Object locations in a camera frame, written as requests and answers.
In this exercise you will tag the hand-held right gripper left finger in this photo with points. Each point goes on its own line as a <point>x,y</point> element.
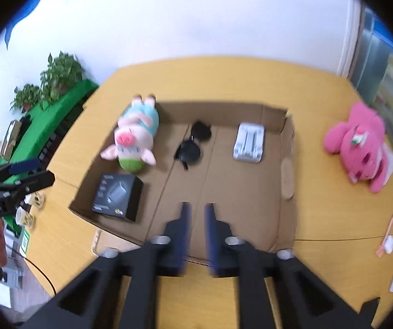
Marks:
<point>184,233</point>

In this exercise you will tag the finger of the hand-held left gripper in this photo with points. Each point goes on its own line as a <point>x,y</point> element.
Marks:
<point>38,180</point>
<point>21,166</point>

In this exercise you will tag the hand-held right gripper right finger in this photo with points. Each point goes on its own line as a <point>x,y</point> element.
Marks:
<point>212,233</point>

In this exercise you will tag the brown cardboard box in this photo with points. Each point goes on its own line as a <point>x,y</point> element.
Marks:
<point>237,195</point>

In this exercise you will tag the black product box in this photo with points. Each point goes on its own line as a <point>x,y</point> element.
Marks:
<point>114,195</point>

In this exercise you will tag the black sunglasses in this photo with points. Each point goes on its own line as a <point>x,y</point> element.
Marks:
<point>189,152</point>

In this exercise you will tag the white plastic device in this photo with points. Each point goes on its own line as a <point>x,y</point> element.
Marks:
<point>248,144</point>

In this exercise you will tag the pink pig plush toy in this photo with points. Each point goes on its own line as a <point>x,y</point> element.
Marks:
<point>131,140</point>

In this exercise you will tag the yellow wooden desktop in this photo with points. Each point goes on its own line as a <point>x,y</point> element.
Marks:
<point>320,212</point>

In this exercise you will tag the cream patterned cup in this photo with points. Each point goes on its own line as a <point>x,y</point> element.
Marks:
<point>25,217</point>
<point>38,200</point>

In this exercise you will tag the gold framed object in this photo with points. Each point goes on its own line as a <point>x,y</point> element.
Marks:
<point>10,138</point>

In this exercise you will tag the green tablecloth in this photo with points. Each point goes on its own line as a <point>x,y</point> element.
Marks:
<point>45,126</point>

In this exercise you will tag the green and white carton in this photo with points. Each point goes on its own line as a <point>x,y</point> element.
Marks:
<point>25,243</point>

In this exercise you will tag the small green potted plant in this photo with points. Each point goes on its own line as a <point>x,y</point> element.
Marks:
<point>26,96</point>

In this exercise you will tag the white power strip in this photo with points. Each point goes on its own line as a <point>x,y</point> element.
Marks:
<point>95,243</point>

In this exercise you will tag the large green potted plant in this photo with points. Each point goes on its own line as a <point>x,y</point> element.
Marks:
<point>61,75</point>

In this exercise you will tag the bright pink plush toy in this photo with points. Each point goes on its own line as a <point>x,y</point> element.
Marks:
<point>361,144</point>

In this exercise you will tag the white earbuds case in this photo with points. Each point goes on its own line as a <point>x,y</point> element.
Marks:
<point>389,244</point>

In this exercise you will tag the white paper sheet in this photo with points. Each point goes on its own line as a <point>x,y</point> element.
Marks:
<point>392,161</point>

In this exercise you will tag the blue wall decoration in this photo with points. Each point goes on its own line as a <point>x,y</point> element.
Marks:
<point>21,10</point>

